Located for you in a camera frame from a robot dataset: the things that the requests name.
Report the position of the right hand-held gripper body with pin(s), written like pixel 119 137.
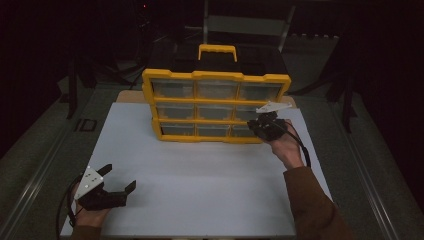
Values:
pixel 273 128

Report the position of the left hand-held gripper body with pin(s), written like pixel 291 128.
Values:
pixel 89 181

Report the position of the clear plastic storage drawer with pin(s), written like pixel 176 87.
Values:
pixel 245 114

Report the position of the yellow black organizer cabinet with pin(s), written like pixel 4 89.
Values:
pixel 216 101

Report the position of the person's right hand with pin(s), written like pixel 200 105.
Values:
pixel 288 150

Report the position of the person's left hand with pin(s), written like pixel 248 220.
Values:
pixel 90 218

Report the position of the white table board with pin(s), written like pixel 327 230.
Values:
pixel 186 193

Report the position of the black stand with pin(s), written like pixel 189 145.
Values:
pixel 346 106
pixel 72 96

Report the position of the grid of transparent drawers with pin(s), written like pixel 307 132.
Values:
pixel 173 89

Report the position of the metal floor rail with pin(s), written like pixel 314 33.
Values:
pixel 370 186
pixel 36 176

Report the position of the grey metal frame stand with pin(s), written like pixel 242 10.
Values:
pixel 246 25

